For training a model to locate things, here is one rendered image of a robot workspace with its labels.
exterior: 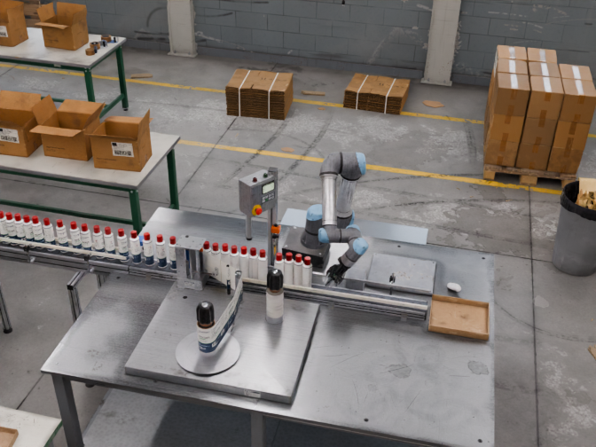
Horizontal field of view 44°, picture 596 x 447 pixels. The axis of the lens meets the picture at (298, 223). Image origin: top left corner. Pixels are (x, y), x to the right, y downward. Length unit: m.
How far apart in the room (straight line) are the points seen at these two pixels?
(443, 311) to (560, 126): 3.19
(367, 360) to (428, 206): 3.01
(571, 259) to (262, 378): 3.09
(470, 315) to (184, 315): 1.49
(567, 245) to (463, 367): 2.33
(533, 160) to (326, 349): 3.75
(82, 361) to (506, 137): 4.41
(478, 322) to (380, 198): 2.74
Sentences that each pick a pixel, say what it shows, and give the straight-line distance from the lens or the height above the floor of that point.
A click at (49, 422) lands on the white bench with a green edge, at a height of 0.80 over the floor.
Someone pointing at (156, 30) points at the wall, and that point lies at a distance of 9.76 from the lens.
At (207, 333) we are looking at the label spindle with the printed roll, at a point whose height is 1.04.
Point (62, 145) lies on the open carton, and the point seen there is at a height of 0.88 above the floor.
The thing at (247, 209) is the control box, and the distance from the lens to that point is 3.76.
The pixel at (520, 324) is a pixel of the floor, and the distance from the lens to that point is 5.34.
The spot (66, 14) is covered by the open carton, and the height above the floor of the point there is 1.03.
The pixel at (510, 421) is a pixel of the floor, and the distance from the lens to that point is 4.66.
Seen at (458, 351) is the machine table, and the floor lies 0.83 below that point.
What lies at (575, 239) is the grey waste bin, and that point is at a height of 0.32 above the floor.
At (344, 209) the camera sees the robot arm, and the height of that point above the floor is 1.17.
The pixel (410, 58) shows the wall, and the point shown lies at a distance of 9.00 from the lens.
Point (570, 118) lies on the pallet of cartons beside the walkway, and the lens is 6.79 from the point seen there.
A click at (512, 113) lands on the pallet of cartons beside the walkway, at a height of 0.66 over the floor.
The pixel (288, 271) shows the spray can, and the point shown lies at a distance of 3.89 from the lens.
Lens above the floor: 3.33
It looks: 33 degrees down
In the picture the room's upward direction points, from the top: 1 degrees clockwise
